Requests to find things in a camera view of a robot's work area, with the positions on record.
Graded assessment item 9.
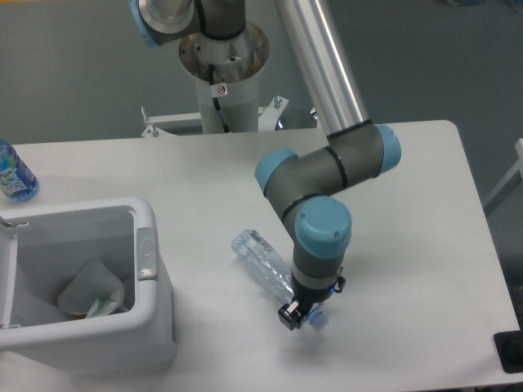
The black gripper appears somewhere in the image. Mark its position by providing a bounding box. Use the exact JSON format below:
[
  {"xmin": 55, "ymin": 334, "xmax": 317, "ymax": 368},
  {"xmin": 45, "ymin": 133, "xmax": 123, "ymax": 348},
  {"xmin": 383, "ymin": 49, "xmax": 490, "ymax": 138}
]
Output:
[{"xmin": 278, "ymin": 276, "xmax": 346, "ymax": 331}]

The crushed clear plastic bottle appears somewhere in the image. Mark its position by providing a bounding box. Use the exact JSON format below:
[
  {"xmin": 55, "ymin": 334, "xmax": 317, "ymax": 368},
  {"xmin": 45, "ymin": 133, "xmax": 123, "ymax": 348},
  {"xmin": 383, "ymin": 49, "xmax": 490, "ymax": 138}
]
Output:
[{"xmin": 231, "ymin": 229, "xmax": 336, "ymax": 331}]

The white paper wrapper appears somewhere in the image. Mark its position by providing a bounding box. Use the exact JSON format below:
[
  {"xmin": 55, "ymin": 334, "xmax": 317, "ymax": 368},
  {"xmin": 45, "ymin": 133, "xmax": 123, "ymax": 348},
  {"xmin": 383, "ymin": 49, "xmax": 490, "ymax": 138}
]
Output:
[{"xmin": 57, "ymin": 257, "xmax": 124, "ymax": 319}]

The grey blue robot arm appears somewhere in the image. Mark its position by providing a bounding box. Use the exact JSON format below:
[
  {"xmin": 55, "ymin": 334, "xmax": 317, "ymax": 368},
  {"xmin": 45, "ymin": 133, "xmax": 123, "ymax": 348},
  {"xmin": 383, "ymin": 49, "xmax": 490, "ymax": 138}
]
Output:
[{"xmin": 129, "ymin": 1, "xmax": 401, "ymax": 330}]

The white plastic trash can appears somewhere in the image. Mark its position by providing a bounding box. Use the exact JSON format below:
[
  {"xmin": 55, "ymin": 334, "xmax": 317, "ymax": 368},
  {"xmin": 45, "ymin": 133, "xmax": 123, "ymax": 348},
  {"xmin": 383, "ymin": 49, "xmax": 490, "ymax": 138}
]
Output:
[{"xmin": 1, "ymin": 197, "xmax": 177, "ymax": 374}]

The black object at table corner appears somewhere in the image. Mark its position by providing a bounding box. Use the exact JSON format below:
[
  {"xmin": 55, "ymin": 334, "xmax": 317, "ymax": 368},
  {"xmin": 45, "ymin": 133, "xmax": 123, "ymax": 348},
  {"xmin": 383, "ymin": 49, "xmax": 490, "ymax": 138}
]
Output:
[{"xmin": 494, "ymin": 330, "xmax": 522, "ymax": 374}]

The blue labelled water bottle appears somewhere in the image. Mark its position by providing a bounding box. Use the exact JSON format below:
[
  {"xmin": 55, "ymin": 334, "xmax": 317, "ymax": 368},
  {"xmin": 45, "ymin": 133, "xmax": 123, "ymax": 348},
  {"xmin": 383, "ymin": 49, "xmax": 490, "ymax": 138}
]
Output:
[{"xmin": 1, "ymin": 140, "xmax": 39, "ymax": 203}]

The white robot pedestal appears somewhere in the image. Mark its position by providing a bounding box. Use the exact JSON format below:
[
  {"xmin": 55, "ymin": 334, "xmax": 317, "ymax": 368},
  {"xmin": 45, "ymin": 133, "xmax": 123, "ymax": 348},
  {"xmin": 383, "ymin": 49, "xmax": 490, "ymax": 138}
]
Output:
[{"xmin": 140, "ymin": 22, "xmax": 320, "ymax": 138}]

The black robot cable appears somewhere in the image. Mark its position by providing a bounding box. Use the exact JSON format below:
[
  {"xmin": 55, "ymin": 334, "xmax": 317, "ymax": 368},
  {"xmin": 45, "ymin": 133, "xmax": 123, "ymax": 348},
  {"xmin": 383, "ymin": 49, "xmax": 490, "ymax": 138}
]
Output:
[{"xmin": 208, "ymin": 63, "xmax": 230, "ymax": 134}]

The white frame at right edge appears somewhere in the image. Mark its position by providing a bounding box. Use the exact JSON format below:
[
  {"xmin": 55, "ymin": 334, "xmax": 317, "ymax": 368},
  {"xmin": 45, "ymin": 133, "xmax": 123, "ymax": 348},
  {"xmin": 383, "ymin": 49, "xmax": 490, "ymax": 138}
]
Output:
[{"xmin": 483, "ymin": 139, "xmax": 522, "ymax": 216}]

